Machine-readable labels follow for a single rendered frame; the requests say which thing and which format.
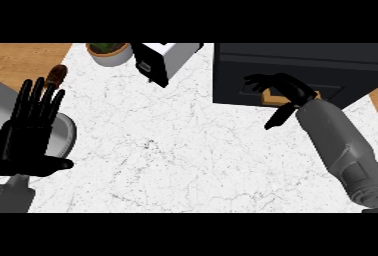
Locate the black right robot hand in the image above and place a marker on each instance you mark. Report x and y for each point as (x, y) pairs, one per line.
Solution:
(290, 88)

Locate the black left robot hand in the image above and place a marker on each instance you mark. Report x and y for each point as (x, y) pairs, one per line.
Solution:
(27, 140)

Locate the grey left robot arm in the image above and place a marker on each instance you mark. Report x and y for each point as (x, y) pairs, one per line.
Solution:
(15, 196)

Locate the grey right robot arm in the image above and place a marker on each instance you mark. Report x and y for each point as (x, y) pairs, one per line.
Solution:
(340, 150)

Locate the grey round cup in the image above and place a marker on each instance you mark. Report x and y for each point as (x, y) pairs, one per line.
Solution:
(63, 133)

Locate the dark grey drawer cabinet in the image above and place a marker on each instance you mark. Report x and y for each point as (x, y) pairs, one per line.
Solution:
(296, 63)

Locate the pale grey block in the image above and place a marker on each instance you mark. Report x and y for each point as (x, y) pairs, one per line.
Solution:
(6, 100)

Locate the black and white appliance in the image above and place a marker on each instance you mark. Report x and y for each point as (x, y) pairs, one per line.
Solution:
(163, 60)

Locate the potted plant in white pot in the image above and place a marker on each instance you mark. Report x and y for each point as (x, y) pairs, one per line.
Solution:
(110, 52)

